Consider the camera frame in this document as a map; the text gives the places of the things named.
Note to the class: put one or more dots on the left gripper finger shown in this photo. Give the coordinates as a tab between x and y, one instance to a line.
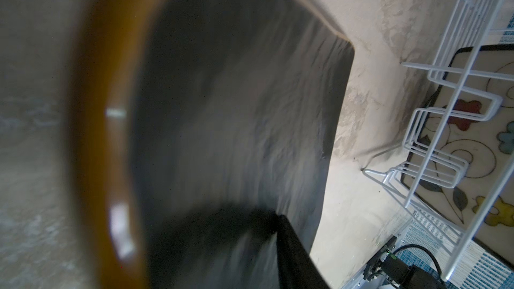
296	269

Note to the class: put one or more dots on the black square plate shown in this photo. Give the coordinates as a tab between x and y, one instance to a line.
193	125

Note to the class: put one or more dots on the floral square plate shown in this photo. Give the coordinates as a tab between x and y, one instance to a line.
486	146

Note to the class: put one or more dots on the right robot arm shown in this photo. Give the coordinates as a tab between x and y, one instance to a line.
387	264

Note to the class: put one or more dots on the white wire dish rack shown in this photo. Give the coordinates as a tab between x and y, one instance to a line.
457	180

